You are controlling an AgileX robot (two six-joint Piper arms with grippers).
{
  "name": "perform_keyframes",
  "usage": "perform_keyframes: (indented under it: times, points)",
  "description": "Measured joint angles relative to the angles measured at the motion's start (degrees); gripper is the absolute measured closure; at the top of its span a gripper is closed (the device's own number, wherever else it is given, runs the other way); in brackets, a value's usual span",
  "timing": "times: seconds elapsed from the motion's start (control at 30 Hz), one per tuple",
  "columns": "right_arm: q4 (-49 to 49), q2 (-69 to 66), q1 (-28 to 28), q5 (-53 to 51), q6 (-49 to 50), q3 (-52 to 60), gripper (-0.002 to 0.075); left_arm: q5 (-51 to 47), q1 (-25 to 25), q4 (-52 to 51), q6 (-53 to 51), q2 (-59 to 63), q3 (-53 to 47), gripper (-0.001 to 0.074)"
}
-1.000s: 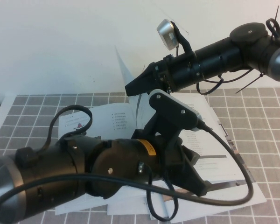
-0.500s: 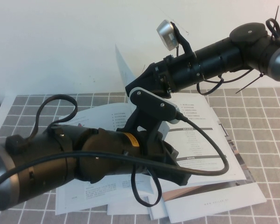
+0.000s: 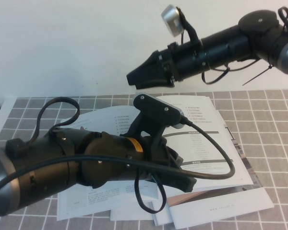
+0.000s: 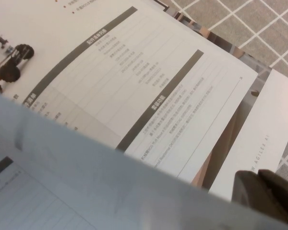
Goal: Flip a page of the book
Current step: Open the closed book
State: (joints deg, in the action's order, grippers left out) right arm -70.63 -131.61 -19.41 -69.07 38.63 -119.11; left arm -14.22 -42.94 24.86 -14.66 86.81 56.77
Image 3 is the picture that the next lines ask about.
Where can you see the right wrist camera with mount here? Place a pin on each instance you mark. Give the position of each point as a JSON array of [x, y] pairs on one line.
[[171, 18]]

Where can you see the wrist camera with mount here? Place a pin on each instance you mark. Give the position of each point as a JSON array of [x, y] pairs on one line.
[[156, 107], [171, 18]]

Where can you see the brochure with photo cover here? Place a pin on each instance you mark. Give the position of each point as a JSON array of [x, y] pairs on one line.
[[230, 206]]

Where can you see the black zip tie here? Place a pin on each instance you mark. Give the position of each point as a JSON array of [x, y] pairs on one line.
[[256, 76]]

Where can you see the grey checked tablecloth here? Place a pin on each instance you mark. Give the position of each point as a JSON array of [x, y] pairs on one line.
[[266, 119]]

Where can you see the white product manual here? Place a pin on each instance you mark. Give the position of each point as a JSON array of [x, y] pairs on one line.
[[206, 155]]

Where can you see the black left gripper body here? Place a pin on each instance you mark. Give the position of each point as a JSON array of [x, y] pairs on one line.
[[156, 163]]

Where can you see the plain white paper booklet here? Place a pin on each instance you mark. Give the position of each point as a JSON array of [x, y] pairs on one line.
[[124, 215]]

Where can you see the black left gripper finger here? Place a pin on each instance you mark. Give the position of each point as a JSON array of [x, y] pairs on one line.
[[177, 159], [184, 183]]

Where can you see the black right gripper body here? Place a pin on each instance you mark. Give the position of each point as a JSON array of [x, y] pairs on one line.
[[184, 61]]

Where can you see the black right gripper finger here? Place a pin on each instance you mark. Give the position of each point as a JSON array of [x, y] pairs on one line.
[[156, 82], [146, 69]]

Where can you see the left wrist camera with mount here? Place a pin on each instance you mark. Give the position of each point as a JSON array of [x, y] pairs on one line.
[[156, 107]]

